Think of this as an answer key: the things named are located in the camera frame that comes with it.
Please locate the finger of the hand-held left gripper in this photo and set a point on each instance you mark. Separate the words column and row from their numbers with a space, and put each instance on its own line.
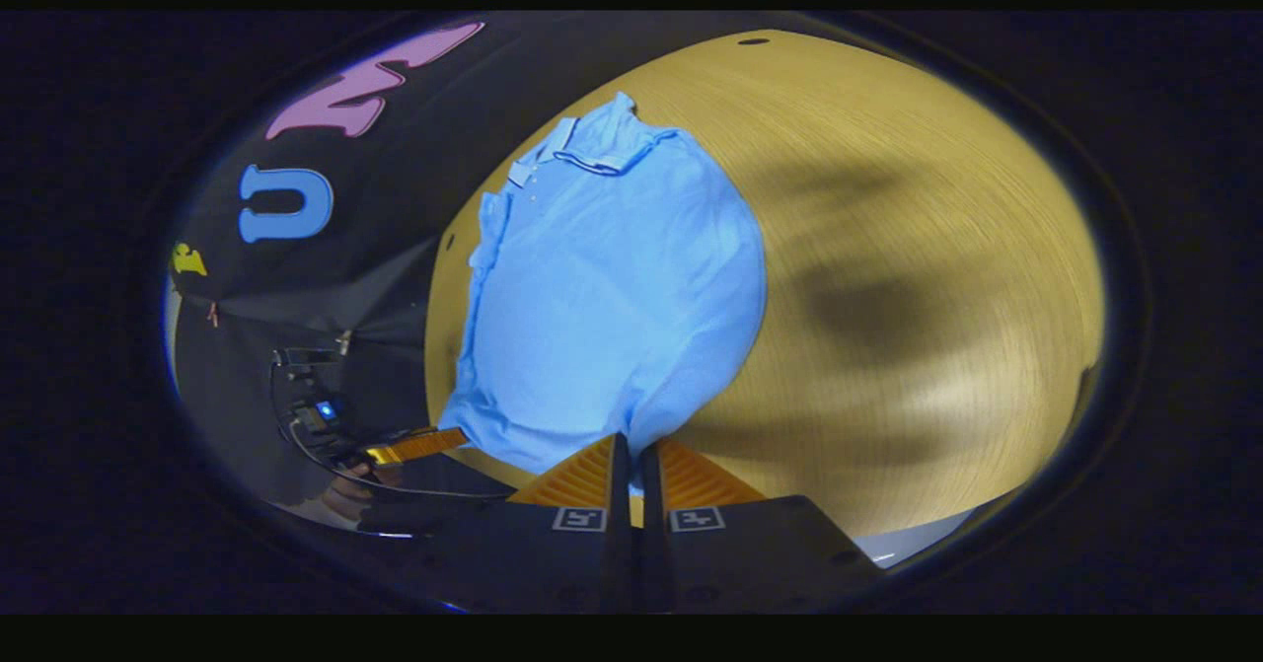
column 419, row 446

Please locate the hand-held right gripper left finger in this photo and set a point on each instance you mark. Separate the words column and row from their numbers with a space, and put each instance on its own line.
column 619, row 544

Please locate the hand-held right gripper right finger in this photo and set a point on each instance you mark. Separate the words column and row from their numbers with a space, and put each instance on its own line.
column 653, row 544

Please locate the light blue T-shirt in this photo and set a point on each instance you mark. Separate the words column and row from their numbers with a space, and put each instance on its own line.
column 612, row 297

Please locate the black backdrop cloth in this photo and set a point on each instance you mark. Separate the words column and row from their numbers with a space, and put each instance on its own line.
column 395, row 208

